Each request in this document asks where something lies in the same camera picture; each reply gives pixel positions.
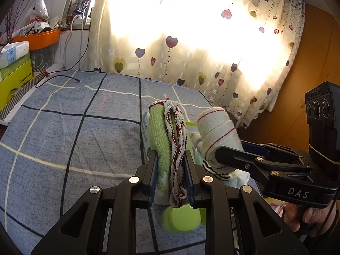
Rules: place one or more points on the white knit sock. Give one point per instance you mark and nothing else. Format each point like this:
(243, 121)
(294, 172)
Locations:
(236, 176)

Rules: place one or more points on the lime green cardboard box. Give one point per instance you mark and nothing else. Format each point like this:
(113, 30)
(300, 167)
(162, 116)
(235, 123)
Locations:
(13, 82)

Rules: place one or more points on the green plastic bottle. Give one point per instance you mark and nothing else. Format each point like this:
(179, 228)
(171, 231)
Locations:
(180, 219)

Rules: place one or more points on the beige striped sock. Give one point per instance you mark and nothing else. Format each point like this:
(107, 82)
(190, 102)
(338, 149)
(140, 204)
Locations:
(217, 130)

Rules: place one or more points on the dried branch decoration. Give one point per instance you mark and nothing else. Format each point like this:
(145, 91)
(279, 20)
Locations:
(10, 21)

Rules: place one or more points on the blue white tissue pack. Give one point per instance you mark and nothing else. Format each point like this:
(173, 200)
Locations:
(13, 51)

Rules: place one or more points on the wet wipes pack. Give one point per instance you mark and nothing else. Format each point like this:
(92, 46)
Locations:
(146, 135)

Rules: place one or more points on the heart print curtain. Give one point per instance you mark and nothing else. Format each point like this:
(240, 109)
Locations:
(186, 18)

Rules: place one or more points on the black white striped sock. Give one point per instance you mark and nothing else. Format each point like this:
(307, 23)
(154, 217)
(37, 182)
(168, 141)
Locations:
(212, 168)

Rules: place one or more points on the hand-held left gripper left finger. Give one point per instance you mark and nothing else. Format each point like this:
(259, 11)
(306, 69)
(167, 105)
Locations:
(154, 175)

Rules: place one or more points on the grey windowsill device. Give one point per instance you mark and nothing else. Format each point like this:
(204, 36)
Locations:
(81, 5)

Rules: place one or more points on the green rabbit towel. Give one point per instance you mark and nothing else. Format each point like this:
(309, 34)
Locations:
(160, 138)

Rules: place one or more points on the blue checked bed sheet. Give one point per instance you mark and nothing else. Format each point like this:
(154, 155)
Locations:
(66, 138)

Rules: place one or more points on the white green carton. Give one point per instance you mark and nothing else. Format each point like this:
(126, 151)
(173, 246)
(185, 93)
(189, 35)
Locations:
(16, 66)

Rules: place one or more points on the brown wooden cabinet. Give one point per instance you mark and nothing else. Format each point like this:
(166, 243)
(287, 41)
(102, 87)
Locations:
(292, 85)

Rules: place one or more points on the striped cardboard box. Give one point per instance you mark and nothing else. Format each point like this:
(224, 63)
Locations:
(26, 87)

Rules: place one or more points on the person's right hand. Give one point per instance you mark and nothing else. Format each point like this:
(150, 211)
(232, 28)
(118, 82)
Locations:
(292, 215)

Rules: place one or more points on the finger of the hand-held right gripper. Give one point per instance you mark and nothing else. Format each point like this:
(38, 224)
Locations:
(239, 159)
(265, 150)

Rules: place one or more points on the white plastic bag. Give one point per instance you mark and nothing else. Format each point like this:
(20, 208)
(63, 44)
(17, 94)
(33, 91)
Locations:
(39, 8)

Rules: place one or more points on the orange plastic tray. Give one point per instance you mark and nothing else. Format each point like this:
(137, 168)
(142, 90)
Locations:
(45, 39)

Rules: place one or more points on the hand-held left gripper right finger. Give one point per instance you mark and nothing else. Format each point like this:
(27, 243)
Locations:
(189, 180)

